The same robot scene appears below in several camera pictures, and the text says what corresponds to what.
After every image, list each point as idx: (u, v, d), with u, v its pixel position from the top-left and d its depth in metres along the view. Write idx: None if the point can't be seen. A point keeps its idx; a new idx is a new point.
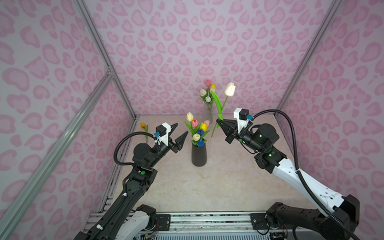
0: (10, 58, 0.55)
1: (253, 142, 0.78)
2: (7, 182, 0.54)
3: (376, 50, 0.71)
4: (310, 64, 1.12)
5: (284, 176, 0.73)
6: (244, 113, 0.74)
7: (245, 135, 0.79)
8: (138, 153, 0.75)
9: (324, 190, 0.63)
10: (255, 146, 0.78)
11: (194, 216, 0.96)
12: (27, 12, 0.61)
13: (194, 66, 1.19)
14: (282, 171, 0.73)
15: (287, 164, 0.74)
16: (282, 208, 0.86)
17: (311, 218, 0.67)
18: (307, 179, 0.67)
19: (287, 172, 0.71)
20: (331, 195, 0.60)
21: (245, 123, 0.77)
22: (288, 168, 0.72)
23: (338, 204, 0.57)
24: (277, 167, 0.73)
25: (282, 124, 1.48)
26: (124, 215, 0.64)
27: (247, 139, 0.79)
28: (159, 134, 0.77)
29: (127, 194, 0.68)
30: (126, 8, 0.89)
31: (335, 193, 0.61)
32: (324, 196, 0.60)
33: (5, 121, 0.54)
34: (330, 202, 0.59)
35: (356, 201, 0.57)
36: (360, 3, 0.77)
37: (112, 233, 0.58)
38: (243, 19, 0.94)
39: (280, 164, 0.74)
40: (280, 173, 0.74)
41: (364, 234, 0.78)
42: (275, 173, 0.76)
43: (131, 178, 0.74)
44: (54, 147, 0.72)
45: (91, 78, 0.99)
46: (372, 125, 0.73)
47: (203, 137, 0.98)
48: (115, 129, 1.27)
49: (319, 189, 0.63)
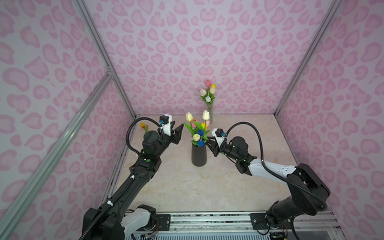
0: (10, 58, 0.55)
1: (232, 153, 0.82)
2: (7, 183, 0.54)
3: (376, 50, 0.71)
4: (310, 64, 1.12)
5: (257, 171, 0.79)
6: (218, 131, 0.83)
7: (225, 148, 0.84)
8: (147, 138, 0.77)
9: (280, 166, 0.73)
10: (235, 156, 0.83)
11: (194, 216, 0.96)
12: (27, 12, 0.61)
13: (194, 66, 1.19)
14: (254, 167, 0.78)
15: (255, 161, 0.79)
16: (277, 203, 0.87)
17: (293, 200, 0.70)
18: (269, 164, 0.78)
19: (256, 166, 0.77)
20: (286, 168, 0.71)
21: (222, 139, 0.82)
22: (256, 162, 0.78)
23: (291, 172, 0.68)
24: (250, 166, 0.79)
25: (282, 123, 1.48)
26: (131, 196, 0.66)
27: (227, 151, 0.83)
28: (163, 122, 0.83)
29: (134, 178, 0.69)
30: (126, 8, 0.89)
31: (289, 166, 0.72)
32: (281, 170, 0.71)
33: (5, 121, 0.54)
34: (285, 173, 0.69)
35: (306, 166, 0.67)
36: (360, 3, 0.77)
37: (120, 210, 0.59)
38: (243, 19, 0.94)
39: (251, 163, 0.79)
40: (254, 170, 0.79)
41: (365, 235, 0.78)
42: (253, 174, 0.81)
43: (136, 165, 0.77)
44: (55, 146, 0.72)
45: (91, 78, 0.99)
46: (372, 124, 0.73)
47: (204, 137, 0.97)
48: (115, 129, 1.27)
49: (276, 167, 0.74)
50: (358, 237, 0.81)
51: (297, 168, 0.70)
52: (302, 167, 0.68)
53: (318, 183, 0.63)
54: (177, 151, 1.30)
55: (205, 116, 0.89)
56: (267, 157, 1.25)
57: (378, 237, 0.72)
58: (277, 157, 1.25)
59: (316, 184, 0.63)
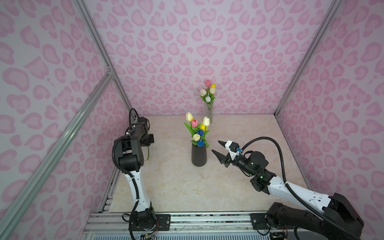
0: (10, 58, 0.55)
1: (247, 167, 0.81)
2: (6, 183, 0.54)
3: (376, 50, 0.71)
4: (310, 63, 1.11)
5: (279, 192, 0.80)
6: (233, 146, 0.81)
7: (239, 161, 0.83)
8: None
9: (311, 195, 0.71)
10: (249, 171, 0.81)
11: (194, 216, 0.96)
12: (27, 12, 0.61)
13: (194, 66, 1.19)
14: (274, 188, 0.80)
15: (276, 180, 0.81)
16: (284, 209, 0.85)
17: (317, 222, 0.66)
18: (295, 188, 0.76)
19: (278, 187, 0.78)
20: (319, 198, 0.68)
21: (236, 153, 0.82)
22: (278, 183, 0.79)
23: (326, 204, 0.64)
24: (269, 185, 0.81)
25: (282, 123, 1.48)
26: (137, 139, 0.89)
27: (242, 164, 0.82)
28: None
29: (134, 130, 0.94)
30: (126, 8, 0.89)
31: (322, 195, 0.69)
32: (313, 200, 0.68)
33: (5, 121, 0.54)
34: (319, 204, 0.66)
35: (340, 197, 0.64)
36: (360, 3, 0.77)
37: None
38: (243, 19, 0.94)
39: (270, 182, 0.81)
40: (274, 190, 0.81)
41: (365, 235, 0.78)
42: (271, 192, 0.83)
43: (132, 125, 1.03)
44: (54, 146, 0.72)
45: (91, 78, 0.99)
46: (372, 124, 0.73)
47: (203, 137, 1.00)
48: (115, 129, 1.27)
49: (307, 195, 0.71)
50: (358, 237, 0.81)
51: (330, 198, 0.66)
52: (336, 197, 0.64)
53: (354, 215, 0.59)
54: (177, 151, 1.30)
55: (204, 121, 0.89)
56: (267, 157, 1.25)
57: (378, 237, 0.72)
58: (277, 157, 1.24)
59: (352, 217, 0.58)
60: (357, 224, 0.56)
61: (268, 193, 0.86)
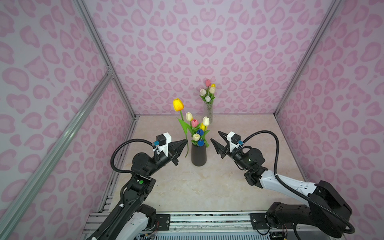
0: (10, 58, 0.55)
1: (243, 162, 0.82)
2: (7, 183, 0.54)
3: (376, 50, 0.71)
4: (310, 63, 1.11)
5: (270, 185, 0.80)
6: (235, 138, 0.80)
7: (236, 154, 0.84)
8: (138, 163, 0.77)
9: (299, 184, 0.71)
10: (245, 166, 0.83)
11: (194, 216, 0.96)
12: (27, 12, 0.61)
13: (194, 66, 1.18)
14: (265, 181, 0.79)
15: (267, 174, 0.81)
16: (281, 207, 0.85)
17: (308, 213, 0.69)
18: (284, 179, 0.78)
19: (269, 179, 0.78)
20: (305, 186, 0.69)
21: (236, 146, 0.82)
22: (269, 176, 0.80)
23: (312, 191, 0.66)
24: (261, 179, 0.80)
25: (282, 123, 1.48)
26: (120, 227, 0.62)
27: (238, 158, 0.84)
28: (158, 144, 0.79)
29: (124, 206, 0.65)
30: (126, 8, 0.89)
31: (308, 184, 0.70)
32: (300, 188, 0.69)
33: (5, 121, 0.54)
34: (305, 191, 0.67)
35: (326, 184, 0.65)
36: (360, 3, 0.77)
37: None
38: (243, 19, 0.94)
39: (262, 176, 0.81)
40: (266, 184, 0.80)
41: (364, 235, 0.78)
42: (264, 186, 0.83)
43: (129, 188, 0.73)
44: (54, 146, 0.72)
45: (91, 78, 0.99)
46: (372, 125, 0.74)
47: (203, 137, 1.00)
48: (115, 129, 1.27)
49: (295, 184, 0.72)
50: (358, 237, 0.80)
51: (316, 185, 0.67)
52: (322, 185, 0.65)
53: (340, 202, 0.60)
54: None
55: (204, 121, 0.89)
56: (267, 157, 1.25)
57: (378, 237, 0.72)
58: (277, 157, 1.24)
59: (338, 203, 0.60)
60: (344, 210, 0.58)
61: (261, 188, 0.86)
